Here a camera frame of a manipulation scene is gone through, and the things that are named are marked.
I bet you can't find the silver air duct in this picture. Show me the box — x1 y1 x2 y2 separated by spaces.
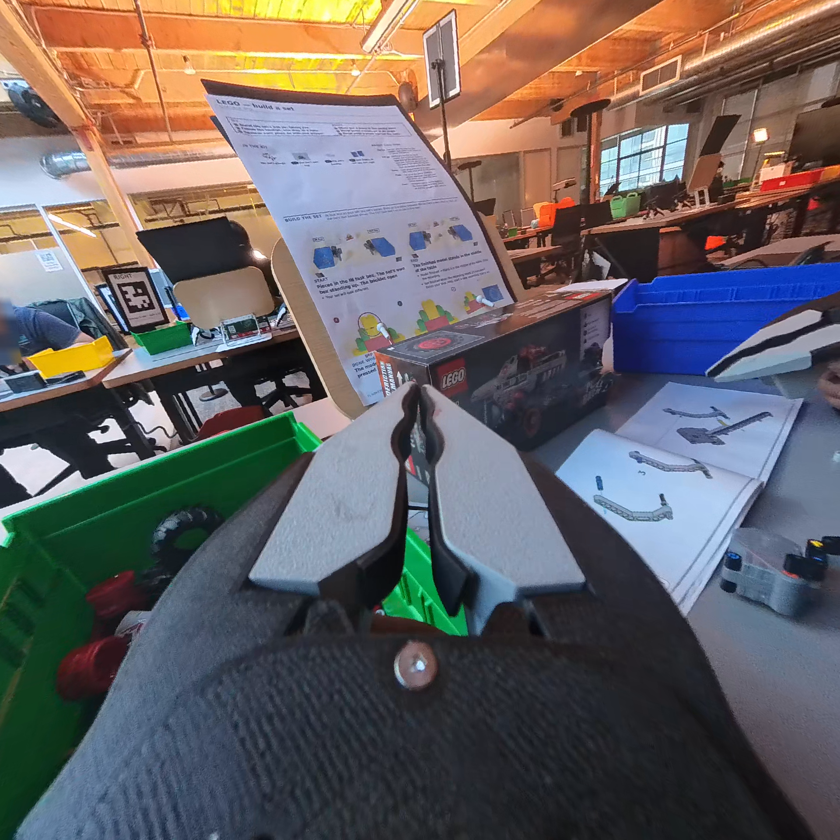
39 147 263 179

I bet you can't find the open instruction booklet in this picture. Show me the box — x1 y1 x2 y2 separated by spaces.
554 382 805 614

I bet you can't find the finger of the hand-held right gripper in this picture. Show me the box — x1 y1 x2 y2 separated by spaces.
742 297 840 355
707 328 840 383

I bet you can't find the partly built lego model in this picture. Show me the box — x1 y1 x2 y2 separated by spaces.
720 528 840 618

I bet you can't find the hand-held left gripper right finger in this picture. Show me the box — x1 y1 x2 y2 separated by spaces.
420 385 587 636

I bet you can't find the background work table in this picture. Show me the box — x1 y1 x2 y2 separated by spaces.
101 325 309 411
0 351 135 473

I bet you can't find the clear acrylic label holder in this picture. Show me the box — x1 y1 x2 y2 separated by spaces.
220 315 273 347

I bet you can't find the blue plastic bin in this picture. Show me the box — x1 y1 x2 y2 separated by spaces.
612 262 840 376

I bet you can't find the large paned window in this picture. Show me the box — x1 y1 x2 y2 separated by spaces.
599 123 690 195

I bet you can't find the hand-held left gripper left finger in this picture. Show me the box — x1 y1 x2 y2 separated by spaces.
248 382 422 611

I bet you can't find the black lego set box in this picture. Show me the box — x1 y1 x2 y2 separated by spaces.
373 292 618 454

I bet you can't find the studio light panel on stand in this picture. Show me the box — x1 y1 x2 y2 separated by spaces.
423 9 463 172

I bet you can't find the yellow plastic bin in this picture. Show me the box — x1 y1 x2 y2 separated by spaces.
25 335 116 380

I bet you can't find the black panel on wooden stand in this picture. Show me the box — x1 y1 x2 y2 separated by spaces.
136 217 277 332

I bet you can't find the ceiling tube lamp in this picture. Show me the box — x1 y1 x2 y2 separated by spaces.
360 0 421 55

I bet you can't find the small green plastic bin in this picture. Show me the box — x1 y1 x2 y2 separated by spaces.
131 320 195 357

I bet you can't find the printed task instruction sheet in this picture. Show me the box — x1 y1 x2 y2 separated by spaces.
202 79 516 408

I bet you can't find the black lego tyre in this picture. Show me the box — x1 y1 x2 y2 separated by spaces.
151 505 224 572

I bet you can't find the long background desk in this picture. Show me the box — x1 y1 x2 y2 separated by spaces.
512 177 840 283

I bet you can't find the red lego wheel hub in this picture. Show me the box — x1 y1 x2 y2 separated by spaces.
85 570 152 621
56 635 129 702

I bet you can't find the red storage bin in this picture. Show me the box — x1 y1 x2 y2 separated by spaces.
761 167 824 193

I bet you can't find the black white marker sign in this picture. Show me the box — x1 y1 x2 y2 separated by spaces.
100 266 170 333

